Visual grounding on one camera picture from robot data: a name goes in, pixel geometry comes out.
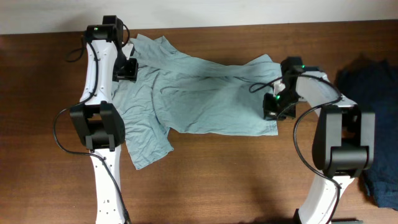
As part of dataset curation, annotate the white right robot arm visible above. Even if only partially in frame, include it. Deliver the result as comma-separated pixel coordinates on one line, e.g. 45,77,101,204
263,64,375,223

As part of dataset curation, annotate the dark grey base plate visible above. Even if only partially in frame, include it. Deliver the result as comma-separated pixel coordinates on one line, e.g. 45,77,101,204
330,220,364,224

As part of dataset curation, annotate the dark blue folded garment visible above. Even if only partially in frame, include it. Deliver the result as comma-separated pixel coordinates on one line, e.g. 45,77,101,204
336,57,397,210

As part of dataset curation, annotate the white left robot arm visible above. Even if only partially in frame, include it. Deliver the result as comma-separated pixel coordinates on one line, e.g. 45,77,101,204
70,24,131,223

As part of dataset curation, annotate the light teal t-shirt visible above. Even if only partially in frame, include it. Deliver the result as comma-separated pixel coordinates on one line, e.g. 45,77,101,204
113,35,281,169

